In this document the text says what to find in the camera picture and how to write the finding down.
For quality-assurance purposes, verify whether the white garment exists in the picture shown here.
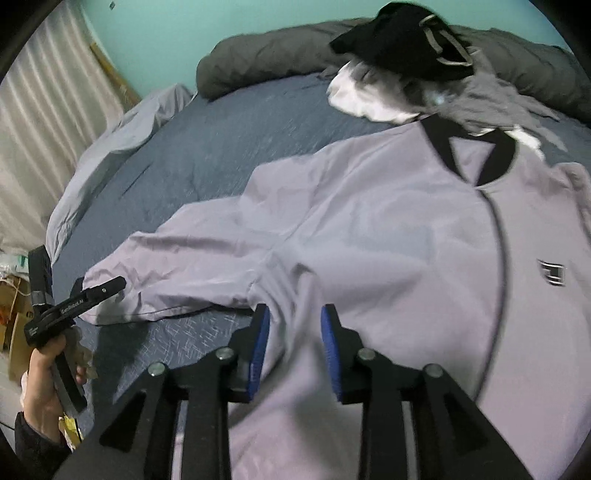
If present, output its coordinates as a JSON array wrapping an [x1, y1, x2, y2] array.
[[327, 60, 545, 152]]

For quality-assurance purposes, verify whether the person's left hand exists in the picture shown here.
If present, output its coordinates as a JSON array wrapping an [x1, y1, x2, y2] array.
[[20, 332, 89, 446]]

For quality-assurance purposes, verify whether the light grey bed sheet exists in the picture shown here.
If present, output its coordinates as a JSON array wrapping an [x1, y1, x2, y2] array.
[[45, 84, 193, 262]]

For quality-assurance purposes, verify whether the cardboard box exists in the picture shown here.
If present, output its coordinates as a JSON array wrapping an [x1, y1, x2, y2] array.
[[0, 273, 33, 384]]

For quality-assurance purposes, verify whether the dark grey rolled duvet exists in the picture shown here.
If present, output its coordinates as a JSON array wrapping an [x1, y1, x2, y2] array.
[[197, 18, 590, 125]]

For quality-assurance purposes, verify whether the dark blue bed cover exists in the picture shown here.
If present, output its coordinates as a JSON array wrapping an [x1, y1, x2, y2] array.
[[50, 71, 591, 444]]

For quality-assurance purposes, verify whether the black garment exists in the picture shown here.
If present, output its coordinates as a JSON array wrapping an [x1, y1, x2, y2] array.
[[329, 2, 475, 82]]

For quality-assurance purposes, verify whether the beige curtain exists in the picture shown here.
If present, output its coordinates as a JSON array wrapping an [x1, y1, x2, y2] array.
[[1, 1, 124, 254]]

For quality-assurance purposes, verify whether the grey t-shirt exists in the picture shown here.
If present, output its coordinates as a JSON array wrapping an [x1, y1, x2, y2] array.
[[437, 47, 567, 152]]

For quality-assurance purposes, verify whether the wooden frame edge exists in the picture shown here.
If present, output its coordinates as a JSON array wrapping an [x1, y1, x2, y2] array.
[[89, 42, 141, 111]]

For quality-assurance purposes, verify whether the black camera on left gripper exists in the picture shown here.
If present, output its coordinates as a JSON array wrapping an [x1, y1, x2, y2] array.
[[28, 246, 54, 312]]

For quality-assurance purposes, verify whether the lilac zip jacket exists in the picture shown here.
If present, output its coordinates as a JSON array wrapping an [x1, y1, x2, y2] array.
[[84, 116, 590, 479]]

